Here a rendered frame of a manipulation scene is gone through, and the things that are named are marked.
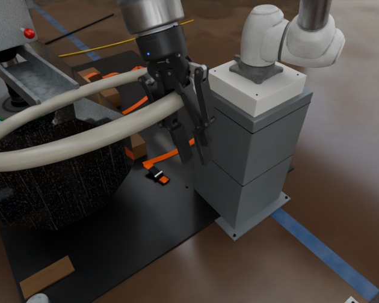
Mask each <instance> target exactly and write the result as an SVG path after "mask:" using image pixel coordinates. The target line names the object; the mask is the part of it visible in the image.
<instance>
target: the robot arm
mask: <svg viewBox="0 0 379 303"><path fill-rule="evenodd" d="M331 3H332V0H300V7H299V14H298V15H296V16H295V17H294V19H293V20H292V22H290V21H288V20H286V19H284V18H283V16H284V15H283V13H282V11H281V10H280V9H279V8H277V7H276V6H274V5H258V6H256V7H254V9H252V11H251V13H250V14H249V15H248V17H247V19H246V21H245V24H244V27H243V30H242V37H241V55H235V56H234V57H233V59H234V60H235V61H236V62H237V63H238V64H236V65H233V66H230V67H229V71H230V72H234V73H237V74H239V75H241V76H243V77H245V78H247V79H249V80H251V81H253V82H254V83H255V84H261V83H263V81H265V80H267V79H269V78H270V77H272V76H274V75H276V74H278V73H281V72H283V69H284V68H283V67H281V66H277V65H275V61H283V62H285V63H289V64H293V65H296V66H303V67H311V68H321V67H328V66H331V65H332V64H334V63H336V62H337V60H338V58H339V56H340V53H341V52H342V49H343V47H344V44H345V38H344V35H343V33H342V32H341V30H339V29H337V28H335V25H334V19H333V17H332V16H331V15H330V9H331ZM117 4H118V6H119V8H120V11H121V14H122V16H123V20H124V22H125V25H126V29H127V30H128V33H129V34H130V35H134V34H138V37H137V38H136V39H135V41H136V43H137V46H138V49H139V51H140V55H141V58H142V60H143V61H146V62H147V72H146V73H145V74H144V75H142V76H140V77H138V81H139V83H140V84H141V86H142V87H143V89H144V90H145V93H146V96H147V98H148V101H149V103H150V104H151V103H153V102H155V101H157V100H159V99H161V98H163V97H165V96H166V95H168V94H170V93H171V92H173V91H174V90H176V92H177V94H178V95H180V96H181V98H182V100H183V102H184V105H185V107H186V109H187V111H188V113H189V115H190V117H191V119H192V121H193V123H194V126H195V129H194V130H193V131H192V133H193V136H194V140H195V142H196V146H197V150H198V153H199V156H200V160H201V163H202V165H203V166H207V164H208V163H209V162H210V161H211V160H212V159H213V158H214V157H213V154H212V150H211V146H210V143H211V141H212V140H211V136H210V133H209V129H208V127H209V126H211V125H212V124H213V123H214V122H215V121H216V120H217V117H216V114H215V109H214V103H213V100H212V94H211V89H210V85H209V80H208V75H209V65H208V64H206V63H204V64H202V65H200V64H196V63H193V61H192V59H191V58H190V56H189V55H188V52H187V42H186V38H185V34H184V31H183V26H182V24H179V25H178V24H177V21H179V20H182V19H183V18H184V13H183V8H182V4H181V1H180V0H117ZM190 73H192V76H191V77H192V78H193V79H194V84H193V82H192V80H191V78H190ZM184 85H185V86H184ZM183 86H184V87H183ZM194 86H195V89H196V93H195V91H194V89H193V87H194ZM196 94H197V95H196ZM157 124H158V126H159V127H160V128H163V127H164V128H167V130H168V131H170V135H171V138H172V140H173V143H174V145H176V147H177V150H178V153H179V156H180V159H181V162H182V164H186V163H187V162H188V161H189V160H190V159H191V158H192V157H193V153H192V150H191V146H190V143H189V141H188V137H187V134H186V130H185V127H184V125H183V124H181V122H180V121H179V119H178V114H177V111H176V112H174V113H172V114H171V115H169V116H168V117H166V118H164V119H163V120H161V121H159V122H157Z"/></svg>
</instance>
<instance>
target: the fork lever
mask: <svg viewBox="0 0 379 303"><path fill-rule="evenodd" d="M15 49H16V52H17V53H18V54H19V55H20V56H22V57H23V58H24V59H26V60H27V61H24V62H21V63H18V64H15V65H12V66H9V67H5V68H3V66H1V65H0V78H2V79H3V80H4V81H5V82H6V83H7V84H8V85H9V86H10V87H11V88H12V89H13V90H14V91H15V92H16V93H17V94H18V95H19V96H20V97H21V98H23V99H24V100H25V101H26V102H27V103H28V104H29V105H30V106H34V105H41V102H42V101H45V100H47V99H50V98H52V97H54V96H57V95H59V94H62V93H65V92H67V91H70V90H72V89H76V90H77V89H79V88H80V87H79V84H78V83H77V82H76V81H74V80H73V79H72V78H70V77H69V76H67V75H66V74H64V73H63V72H62V71H60V70H58V69H57V68H56V67H54V66H53V65H52V64H50V63H48V62H47V61H46V60H44V59H43V58H42V57H40V56H38V55H37V54H35V53H34V52H33V51H31V50H30V49H28V48H27V47H26V46H24V45H20V46H16V47H15ZM81 99H83V98H81ZM81 99H78V100H75V101H73V102H70V103H67V104H65V105H63V106H61V107H58V108H56V109H54V110H51V111H49V112H47V113H45V114H43V115H41V116H44V115H46V114H48V113H50V112H53V111H56V110H58V109H60V108H62V107H65V106H67V105H69V104H71V103H74V102H77V101H79V100H81Z"/></svg>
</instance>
